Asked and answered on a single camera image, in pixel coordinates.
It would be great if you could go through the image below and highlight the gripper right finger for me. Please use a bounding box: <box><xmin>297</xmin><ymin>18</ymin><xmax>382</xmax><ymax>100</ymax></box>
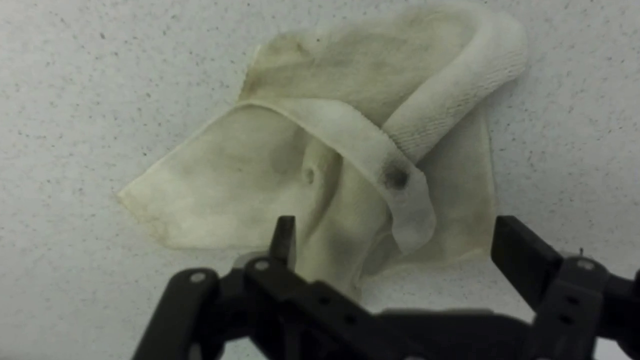
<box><xmin>490</xmin><ymin>215</ymin><xmax>640</xmax><ymax>360</ymax></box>

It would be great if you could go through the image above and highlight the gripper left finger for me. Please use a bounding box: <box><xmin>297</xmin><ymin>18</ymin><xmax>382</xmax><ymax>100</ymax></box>
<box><xmin>131</xmin><ymin>215</ymin><xmax>401</xmax><ymax>360</ymax></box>

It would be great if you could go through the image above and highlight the stained white towel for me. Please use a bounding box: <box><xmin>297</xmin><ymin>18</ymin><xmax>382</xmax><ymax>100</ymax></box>
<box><xmin>117</xmin><ymin>4</ymin><xmax>530</xmax><ymax>301</ymax></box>

